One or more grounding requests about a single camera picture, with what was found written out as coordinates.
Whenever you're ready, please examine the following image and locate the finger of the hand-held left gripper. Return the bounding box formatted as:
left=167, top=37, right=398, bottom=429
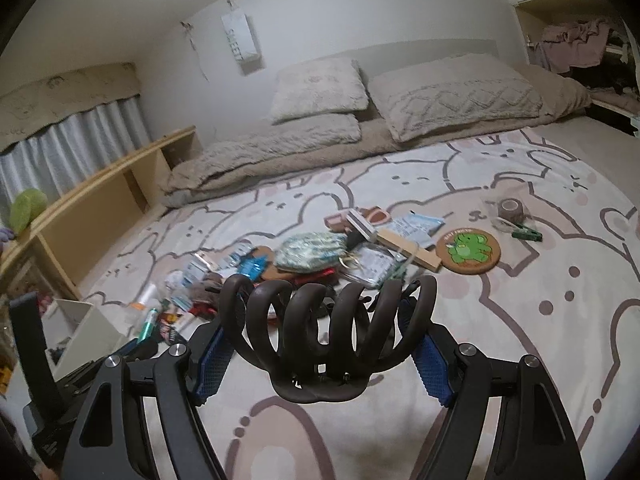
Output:
left=105, top=337, right=162, bottom=365
left=9, top=292, right=60, bottom=411

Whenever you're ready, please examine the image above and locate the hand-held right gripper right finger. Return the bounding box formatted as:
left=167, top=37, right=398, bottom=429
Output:
left=411, top=324, right=588, bottom=480

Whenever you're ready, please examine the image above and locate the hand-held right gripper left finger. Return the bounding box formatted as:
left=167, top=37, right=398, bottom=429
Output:
left=62, top=324, right=236, bottom=480

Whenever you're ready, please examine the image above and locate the white storage box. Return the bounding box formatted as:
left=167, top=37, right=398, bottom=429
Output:
left=44, top=299, right=132, bottom=381

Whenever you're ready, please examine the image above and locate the brown hair claw clip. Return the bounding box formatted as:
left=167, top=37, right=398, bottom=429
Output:
left=220, top=274, right=438, bottom=405

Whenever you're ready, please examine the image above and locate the round cork elephant coaster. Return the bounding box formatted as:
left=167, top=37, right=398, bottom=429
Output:
left=435, top=227, right=492, bottom=275

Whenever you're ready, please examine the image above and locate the light wooden block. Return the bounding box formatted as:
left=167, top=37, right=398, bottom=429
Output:
left=376, top=229, right=442, bottom=272

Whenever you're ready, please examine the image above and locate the teal pen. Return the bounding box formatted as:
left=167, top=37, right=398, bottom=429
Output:
left=137, top=307, right=158, bottom=346

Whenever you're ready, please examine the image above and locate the printed bunny blanket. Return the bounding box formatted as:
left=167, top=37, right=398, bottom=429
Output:
left=82, top=127, right=640, bottom=480

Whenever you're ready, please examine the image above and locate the white blue wipes packet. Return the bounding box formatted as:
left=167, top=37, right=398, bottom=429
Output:
left=222, top=245, right=251, bottom=271
left=182, top=255, right=213, bottom=288

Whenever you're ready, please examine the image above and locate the blue snack packet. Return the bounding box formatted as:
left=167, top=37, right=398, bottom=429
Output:
left=240, top=255, right=271, bottom=278

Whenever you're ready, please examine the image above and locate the clear plastic zip bag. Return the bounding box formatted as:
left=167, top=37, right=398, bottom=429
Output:
left=340, top=242, right=406, bottom=288

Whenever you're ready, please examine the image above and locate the green plush toy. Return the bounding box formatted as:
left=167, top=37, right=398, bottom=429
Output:
left=10, top=188, right=48, bottom=235

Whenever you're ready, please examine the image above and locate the blue white tissue packet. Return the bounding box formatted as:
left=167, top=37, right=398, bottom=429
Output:
left=392, top=212, right=445, bottom=248

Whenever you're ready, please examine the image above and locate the patterned fabric pouch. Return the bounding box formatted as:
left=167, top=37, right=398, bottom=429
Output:
left=274, top=232, right=347, bottom=271

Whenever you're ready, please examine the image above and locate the small white card stack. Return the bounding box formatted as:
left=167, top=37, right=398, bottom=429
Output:
left=347, top=209, right=378, bottom=241

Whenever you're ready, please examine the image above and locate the long wooden shelf unit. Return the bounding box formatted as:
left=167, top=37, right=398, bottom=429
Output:
left=0, top=127, right=201, bottom=306

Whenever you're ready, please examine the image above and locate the grey curtain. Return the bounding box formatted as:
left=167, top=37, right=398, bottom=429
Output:
left=0, top=96, right=151, bottom=211

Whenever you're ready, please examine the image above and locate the beige quilted blanket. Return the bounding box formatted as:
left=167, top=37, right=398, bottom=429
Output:
left=162, top=112, right=363, bottom=203

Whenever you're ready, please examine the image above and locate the beige printed valance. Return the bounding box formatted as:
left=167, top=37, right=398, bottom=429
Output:
left=0, top=62, right=141, bottom=153

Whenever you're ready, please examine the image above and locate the large knitted beige pillow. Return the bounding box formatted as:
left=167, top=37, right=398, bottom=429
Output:
left=369, top=52, right=543, bottom=143

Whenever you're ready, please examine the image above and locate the small fluffy beige pillow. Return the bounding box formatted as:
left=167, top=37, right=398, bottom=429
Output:
left=270, top=56, right=370, bottom=126

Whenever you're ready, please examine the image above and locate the tan duvet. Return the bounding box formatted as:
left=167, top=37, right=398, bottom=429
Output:
left=165, top=62, right=596, bottom=207

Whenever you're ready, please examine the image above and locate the beige headboard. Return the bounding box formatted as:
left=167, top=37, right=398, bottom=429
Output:
left=325, top=40, right=501, bottom=70

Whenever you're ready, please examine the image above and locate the white hanging paper bag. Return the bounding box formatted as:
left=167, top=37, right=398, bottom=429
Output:
left=221, top=2, right=263, bottom=66

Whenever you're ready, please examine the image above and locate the pink clothes pile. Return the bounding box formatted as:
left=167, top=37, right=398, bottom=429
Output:
left=542, top=19, right=613, bottom=73

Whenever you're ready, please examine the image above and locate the white hanging cord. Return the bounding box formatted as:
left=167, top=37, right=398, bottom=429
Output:
left=181, top=20, right=208, bottom=81

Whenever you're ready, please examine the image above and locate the wooden wall niche shelf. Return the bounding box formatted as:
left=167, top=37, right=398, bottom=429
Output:
left=515, top=0, right=640, bottom=136

